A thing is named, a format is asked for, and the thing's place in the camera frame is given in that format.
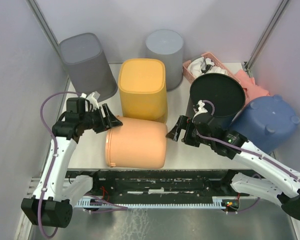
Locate aluminium frame post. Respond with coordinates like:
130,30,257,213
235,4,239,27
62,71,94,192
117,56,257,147
243,0,291,77
26,0,69,75

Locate pink plastic tray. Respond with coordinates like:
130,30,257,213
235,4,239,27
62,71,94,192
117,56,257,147
182,52,241,84

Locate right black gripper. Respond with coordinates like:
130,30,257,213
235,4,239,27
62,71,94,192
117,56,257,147
165,114,213,148

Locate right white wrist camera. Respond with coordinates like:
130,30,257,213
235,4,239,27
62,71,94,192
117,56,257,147
193,100,208,116

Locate yellow slatted basket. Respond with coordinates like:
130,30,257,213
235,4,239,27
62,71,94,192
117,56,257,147
118,58,168,124

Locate white cloth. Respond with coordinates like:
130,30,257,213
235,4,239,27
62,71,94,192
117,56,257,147
188,57,228,78

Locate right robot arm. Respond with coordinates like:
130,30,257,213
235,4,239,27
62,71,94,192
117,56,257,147
166,111,300,221

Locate grey slatted basket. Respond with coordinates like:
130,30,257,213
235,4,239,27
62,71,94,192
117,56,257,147
59,32,118,102

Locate white slotted cable duct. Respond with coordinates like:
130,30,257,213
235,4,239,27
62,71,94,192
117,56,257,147
73,196,233,208

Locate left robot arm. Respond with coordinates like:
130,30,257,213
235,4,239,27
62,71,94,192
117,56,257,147
21,94,123,228

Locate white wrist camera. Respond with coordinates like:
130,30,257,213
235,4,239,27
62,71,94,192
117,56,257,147
80,91,100,110
193,100,208,116

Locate black cylindrical bin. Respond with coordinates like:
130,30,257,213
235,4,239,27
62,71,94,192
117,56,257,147
185,73,246,129

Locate orange round bin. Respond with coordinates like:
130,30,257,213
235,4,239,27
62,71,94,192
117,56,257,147
105,116,168,169

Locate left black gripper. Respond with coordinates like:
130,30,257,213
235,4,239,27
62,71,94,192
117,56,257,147
80,103,122,134

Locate grey round bin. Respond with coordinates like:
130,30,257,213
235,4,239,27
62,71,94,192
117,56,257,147
145,29,184,92

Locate aluminium rail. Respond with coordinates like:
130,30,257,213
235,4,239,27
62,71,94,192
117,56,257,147
24,177,298,198

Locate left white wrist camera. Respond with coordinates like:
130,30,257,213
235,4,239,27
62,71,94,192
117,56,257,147
80,91,100,110

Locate left aluminium frame post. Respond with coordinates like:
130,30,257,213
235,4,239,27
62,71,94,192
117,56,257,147
26,0,69,75

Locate pink cloth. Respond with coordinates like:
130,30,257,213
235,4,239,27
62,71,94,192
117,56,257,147
235,69,270,103

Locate blue plastic bucket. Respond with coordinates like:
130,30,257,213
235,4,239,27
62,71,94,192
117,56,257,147
229,94,300,154

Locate right aluminium frame post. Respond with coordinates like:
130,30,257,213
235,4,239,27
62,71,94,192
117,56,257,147
243,0,291,77

